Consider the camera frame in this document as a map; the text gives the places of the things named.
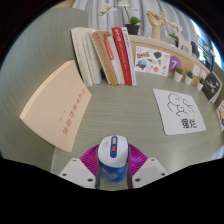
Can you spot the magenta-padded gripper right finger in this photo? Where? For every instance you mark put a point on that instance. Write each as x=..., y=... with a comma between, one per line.
x=150, y=170

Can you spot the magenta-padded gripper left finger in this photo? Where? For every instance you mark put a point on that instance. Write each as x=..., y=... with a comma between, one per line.
x=76, y=171

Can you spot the blue and white computer mouse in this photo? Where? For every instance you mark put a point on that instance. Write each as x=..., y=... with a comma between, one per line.
x=112, y=163

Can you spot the white mouse pad with drawing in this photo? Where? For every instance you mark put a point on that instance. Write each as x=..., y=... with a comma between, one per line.
x=178, y=111

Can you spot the beige book with red text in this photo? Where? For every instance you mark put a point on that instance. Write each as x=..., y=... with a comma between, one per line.
x=56, y=106

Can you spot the colourful illustrated book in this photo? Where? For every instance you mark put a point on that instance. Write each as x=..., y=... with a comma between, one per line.
x=221, y=115

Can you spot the purple round number sign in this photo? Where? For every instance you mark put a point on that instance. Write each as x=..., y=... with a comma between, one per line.
x=174, y=64

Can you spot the white sticker sheet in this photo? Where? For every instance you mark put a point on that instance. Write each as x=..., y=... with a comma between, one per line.
x=151, y=60

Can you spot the white book with red spine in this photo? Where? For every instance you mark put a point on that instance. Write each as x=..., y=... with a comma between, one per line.
x=115, y=63

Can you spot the white paperback book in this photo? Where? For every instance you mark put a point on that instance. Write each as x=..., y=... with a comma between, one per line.
x=92, y=60

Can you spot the thick white book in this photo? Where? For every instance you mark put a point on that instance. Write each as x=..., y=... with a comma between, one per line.
x=80, y=56

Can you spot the tan book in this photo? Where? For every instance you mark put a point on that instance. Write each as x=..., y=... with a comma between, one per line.
x=103, y=56

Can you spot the black horse figurine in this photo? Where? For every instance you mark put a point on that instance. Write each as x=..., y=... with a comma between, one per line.
x=195, y=49

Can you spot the grey-green desk partition panel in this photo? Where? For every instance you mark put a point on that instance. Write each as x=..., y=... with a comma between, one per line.
x=36, y=46

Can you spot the pink horse figurine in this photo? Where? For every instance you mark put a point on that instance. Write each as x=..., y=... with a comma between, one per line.
x=183, y=41

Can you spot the white orchid in black pot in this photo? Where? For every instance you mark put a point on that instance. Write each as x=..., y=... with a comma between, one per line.
x=132, y=29
x=173, y=36

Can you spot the dark-framed window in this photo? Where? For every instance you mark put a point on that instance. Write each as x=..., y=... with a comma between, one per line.
x=208, y=43

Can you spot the wooden hand model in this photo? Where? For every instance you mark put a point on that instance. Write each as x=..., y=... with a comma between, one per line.
x=155, y=25

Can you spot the grey curtain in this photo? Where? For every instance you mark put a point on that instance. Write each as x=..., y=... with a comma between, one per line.
x=150, y=6

